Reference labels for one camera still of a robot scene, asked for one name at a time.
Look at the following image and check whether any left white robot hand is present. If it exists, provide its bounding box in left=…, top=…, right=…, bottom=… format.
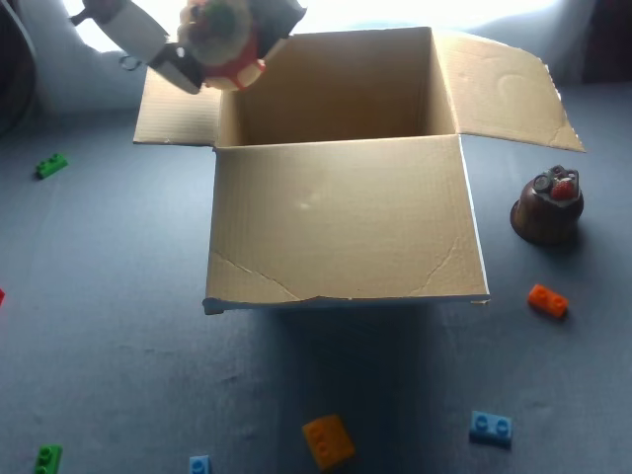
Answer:
left=81, top=0, right=308, bottom=96

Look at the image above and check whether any white red strawberry cake toy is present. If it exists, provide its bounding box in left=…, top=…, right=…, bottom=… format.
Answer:
left=177, top=0, right=268, bottom=93

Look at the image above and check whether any brown cardboard box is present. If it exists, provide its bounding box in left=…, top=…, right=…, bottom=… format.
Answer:
left=132, top=25, right=587, bottom=316

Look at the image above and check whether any brown pot with red toy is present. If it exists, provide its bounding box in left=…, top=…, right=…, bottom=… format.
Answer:
left=509, top=164, right=586, bottom=246

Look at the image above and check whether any green toy brick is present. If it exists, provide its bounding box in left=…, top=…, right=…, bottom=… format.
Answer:
left=33, top=443, right=64, bottom=474
left=35, top=152, right=69, bottom=180

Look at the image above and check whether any grey table cloth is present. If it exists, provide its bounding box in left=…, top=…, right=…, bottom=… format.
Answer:
left=0, top=81, right=632, bottom=474

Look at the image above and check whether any large orange toy brick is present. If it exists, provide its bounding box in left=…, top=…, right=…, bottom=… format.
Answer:
left=300, top=413, right=356, bottom=471

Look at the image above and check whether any small orange toy brick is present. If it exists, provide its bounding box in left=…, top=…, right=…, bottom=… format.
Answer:
left=526, top=283, right=570, bottom=320

